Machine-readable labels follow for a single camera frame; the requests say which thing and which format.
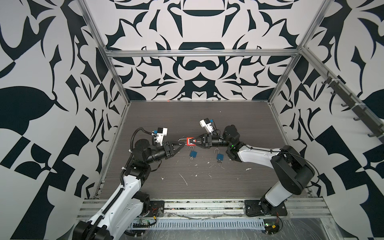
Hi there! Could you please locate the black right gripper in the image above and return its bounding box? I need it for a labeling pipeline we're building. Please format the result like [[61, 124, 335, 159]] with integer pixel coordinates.
[[192, 134, 234, 150]]

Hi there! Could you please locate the red safety padlock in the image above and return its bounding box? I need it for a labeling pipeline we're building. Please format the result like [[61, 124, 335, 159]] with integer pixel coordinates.
[[178, 137, 196, 146]]

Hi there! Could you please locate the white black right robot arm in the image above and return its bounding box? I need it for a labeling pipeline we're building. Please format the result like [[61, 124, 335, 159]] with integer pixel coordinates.
[[187, 125, 316, 217]]

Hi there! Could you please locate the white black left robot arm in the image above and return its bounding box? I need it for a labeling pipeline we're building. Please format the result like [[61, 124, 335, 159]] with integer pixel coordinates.
[[72, 128, 186, 240]]

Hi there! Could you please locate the left blue padlock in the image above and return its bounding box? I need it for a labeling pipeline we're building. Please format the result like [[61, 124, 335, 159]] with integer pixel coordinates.
[[189, 146, 197, 160]]

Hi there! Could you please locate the blue padlock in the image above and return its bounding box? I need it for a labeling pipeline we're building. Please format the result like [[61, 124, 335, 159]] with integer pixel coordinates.
[[214, 149, 224, 163], [189, 146, 197, 160]]

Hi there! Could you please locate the right blue padlock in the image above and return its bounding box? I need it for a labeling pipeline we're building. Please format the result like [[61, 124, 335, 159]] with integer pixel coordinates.
[[214, 149, 224, 163]]

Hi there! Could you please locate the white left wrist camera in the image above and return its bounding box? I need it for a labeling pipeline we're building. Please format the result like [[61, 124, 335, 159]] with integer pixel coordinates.
[[152, 128, 168, 146]]

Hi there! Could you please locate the white slotted cable duct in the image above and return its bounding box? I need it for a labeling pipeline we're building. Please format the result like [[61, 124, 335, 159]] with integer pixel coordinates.
[[128, 219, 266, 231]]

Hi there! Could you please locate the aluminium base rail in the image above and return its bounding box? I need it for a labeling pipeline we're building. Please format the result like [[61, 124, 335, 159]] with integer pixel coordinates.
[[78, 197, 332, 219]]

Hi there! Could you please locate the grey wall hook rail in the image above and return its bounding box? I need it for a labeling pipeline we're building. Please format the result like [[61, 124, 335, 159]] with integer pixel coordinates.
[[322, 71, 384, 144]]

